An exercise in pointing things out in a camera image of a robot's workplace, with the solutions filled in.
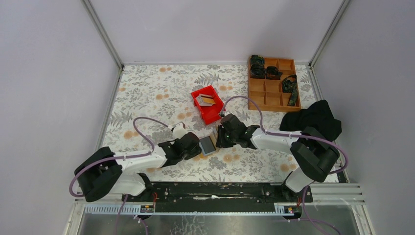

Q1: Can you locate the yellow leather card holder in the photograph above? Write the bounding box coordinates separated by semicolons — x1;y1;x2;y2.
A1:
199;131;219;158

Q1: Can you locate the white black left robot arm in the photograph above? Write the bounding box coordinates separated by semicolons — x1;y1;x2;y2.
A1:
69;132;202;202

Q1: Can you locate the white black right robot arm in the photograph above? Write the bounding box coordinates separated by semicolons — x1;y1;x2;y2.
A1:
216;114;340;202

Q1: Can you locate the red plastic bin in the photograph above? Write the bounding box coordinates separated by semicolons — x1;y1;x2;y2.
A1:
190;85;224;125

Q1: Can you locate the brown compartment organizer tray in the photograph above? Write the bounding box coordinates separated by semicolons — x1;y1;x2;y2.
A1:
248;56;301;112

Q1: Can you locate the floral table mat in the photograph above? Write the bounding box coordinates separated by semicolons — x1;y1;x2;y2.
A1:
103;65;298;182

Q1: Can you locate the rolled dark belt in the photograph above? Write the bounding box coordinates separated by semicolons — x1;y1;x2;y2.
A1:
250;66;266;79
250;55;265;67
266;66;283;80

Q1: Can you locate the black cloth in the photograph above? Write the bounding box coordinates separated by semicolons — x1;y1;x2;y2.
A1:
279;100;342;141

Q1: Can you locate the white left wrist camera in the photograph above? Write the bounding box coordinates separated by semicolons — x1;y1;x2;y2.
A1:
171;122;187;139

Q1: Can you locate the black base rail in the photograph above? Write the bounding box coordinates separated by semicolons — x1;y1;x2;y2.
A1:
122;182;313;213

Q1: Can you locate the loose dark strap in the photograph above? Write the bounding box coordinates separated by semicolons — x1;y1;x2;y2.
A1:
280;74;300;107

